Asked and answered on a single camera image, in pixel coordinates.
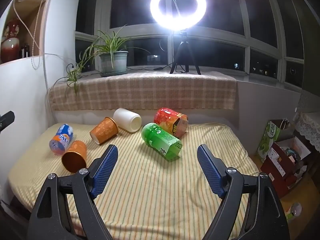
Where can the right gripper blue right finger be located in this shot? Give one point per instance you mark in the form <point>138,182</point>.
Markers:
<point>213,169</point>

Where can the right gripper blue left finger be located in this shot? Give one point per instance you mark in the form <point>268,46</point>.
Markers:
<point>101,169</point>

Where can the blue orange soda cup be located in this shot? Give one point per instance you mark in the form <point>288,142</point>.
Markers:
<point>60,142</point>

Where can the orange paper cup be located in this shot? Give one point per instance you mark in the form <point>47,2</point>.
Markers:
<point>104,131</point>

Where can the green paper cup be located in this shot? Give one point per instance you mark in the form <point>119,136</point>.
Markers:
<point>167,145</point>

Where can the white plastic cup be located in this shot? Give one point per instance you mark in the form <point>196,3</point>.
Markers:
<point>127,120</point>

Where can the red snack cup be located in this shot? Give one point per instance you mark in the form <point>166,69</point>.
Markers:
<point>171,121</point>

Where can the yellow striped mattress cover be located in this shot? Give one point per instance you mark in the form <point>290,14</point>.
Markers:
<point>146,197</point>

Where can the red cardboard box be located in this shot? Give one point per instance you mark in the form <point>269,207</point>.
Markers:
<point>285,164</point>

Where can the plaid checkered blanket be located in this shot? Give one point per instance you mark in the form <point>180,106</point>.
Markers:
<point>146,91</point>

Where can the white lace cloth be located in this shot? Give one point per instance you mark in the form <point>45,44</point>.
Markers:
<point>307,124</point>

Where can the green plant pot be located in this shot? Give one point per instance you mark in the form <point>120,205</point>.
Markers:
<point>112,65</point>

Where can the black tripod stand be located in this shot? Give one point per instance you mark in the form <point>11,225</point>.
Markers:
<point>184,56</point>

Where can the spider plant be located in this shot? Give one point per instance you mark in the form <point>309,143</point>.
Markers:
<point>104,42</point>

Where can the red white vase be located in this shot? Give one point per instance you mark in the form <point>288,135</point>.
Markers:
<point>10,47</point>

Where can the wooden shelf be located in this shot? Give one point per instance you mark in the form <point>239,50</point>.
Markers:
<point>32,15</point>

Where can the ring light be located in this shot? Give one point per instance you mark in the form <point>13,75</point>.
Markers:
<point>179,20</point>

